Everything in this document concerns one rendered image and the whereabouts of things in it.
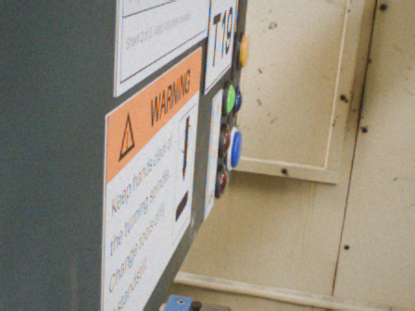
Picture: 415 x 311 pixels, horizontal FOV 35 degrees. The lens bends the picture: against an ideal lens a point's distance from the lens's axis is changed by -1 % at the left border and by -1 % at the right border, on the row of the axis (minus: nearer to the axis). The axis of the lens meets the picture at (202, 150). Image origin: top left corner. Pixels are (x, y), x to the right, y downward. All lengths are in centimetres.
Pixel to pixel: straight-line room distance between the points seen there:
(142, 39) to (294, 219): 110
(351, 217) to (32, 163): 117
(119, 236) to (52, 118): 8
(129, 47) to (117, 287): 9
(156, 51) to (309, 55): 97
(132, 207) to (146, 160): 2
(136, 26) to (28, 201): 9
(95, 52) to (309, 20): 103
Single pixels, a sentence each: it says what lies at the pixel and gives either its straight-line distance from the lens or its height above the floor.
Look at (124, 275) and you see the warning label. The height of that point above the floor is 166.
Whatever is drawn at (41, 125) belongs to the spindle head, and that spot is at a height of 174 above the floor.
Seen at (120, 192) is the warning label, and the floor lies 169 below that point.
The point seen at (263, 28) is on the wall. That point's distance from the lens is 122.
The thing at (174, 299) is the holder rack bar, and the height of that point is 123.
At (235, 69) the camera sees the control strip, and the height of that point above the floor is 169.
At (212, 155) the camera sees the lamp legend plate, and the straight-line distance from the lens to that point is 44.
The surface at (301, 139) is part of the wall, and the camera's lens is 126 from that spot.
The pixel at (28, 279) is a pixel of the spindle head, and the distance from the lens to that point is 18.
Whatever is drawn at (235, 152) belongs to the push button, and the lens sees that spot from 52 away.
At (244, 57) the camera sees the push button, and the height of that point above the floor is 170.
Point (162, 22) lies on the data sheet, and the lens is 27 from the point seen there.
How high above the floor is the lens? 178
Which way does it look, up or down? 18 degrees down
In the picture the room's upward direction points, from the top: 4 degrees clockwise
